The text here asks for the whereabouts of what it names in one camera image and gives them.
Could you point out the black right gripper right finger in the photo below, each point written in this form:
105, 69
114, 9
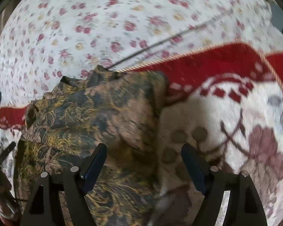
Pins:
244, 205

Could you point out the red white floral fleece blanket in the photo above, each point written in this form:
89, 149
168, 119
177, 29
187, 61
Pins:
227, 103

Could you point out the white rose print bedsheet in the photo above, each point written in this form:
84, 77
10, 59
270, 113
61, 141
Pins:
44, 40

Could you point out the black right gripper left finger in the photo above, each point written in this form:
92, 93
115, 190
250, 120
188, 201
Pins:
44, 207

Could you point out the person's left hand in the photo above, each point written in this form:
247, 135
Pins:
7, 215

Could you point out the dark gold patterned garment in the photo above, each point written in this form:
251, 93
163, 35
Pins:
120, 110

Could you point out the grey white appliance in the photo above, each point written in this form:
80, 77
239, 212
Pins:
277, 16

